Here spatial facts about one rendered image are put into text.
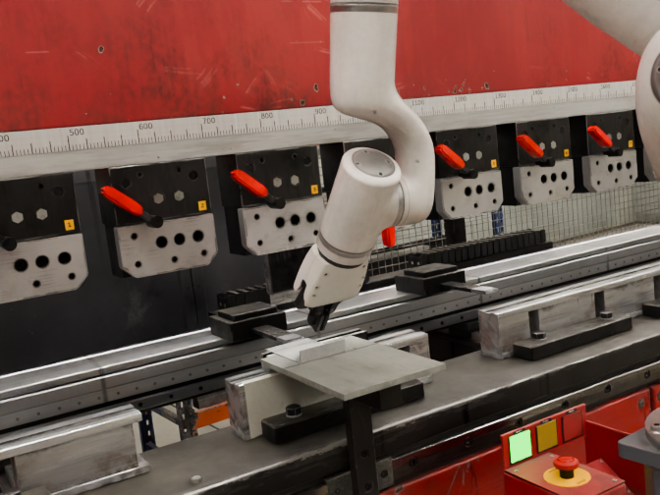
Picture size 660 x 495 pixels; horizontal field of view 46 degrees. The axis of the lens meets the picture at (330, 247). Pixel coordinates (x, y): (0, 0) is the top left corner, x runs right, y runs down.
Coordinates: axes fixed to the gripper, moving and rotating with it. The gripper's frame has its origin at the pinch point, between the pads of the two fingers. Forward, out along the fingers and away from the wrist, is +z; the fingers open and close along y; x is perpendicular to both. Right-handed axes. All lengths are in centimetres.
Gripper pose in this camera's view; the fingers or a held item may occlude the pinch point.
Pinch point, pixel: (318, 316)
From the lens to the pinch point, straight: 125.0
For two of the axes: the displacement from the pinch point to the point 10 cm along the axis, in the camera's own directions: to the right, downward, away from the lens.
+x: 4.6, 6.8, -5.7
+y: -8.5, 1.6, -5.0
